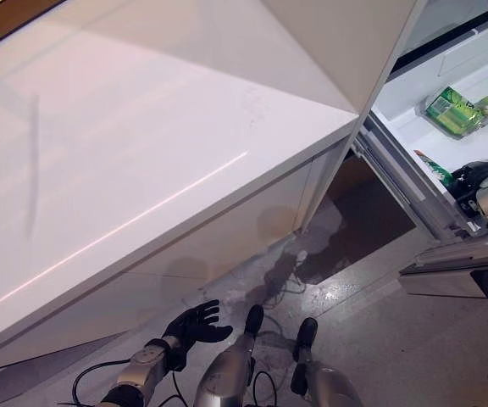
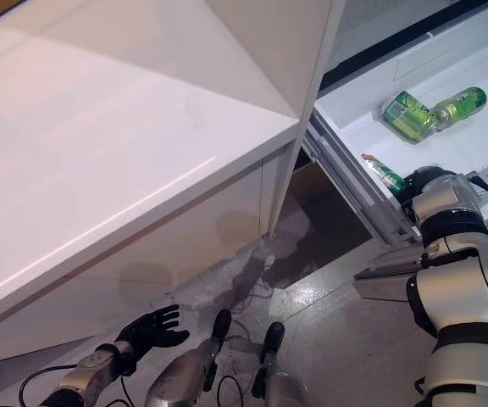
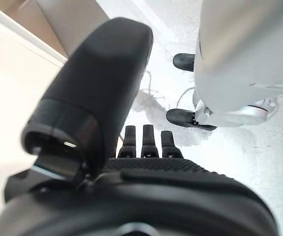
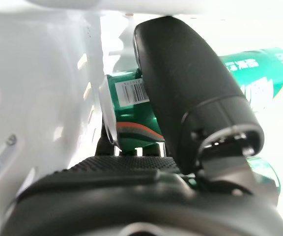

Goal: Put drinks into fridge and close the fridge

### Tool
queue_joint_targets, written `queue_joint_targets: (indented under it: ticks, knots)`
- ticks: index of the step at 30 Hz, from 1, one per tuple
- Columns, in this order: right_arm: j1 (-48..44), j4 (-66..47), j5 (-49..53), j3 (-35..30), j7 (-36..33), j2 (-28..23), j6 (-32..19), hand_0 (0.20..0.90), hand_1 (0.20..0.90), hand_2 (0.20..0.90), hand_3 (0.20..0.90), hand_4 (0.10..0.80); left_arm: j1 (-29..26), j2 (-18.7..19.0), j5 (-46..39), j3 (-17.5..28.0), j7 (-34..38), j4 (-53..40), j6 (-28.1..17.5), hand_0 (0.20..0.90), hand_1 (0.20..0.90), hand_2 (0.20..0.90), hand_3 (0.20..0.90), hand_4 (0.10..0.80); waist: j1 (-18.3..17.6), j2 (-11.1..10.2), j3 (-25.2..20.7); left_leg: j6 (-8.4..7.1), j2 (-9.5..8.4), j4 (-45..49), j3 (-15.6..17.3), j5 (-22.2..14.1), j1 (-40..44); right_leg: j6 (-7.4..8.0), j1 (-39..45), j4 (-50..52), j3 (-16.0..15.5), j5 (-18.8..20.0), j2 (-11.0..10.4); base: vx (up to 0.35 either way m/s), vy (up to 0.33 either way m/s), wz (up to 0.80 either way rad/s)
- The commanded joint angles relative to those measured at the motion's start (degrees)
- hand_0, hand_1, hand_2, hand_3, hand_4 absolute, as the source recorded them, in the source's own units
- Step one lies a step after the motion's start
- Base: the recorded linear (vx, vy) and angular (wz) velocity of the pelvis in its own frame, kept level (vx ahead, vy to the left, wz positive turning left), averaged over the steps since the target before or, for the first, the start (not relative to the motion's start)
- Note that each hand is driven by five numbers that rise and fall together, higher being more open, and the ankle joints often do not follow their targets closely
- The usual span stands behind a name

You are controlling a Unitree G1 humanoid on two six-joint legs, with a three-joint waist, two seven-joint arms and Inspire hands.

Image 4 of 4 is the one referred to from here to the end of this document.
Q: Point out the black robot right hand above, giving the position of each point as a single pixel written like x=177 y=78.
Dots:
x=131 y=204

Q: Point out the tall green drink can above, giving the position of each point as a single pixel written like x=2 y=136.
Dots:
x=131 y=115

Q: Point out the white fridge drawer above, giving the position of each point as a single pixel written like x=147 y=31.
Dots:
x=33 y=73

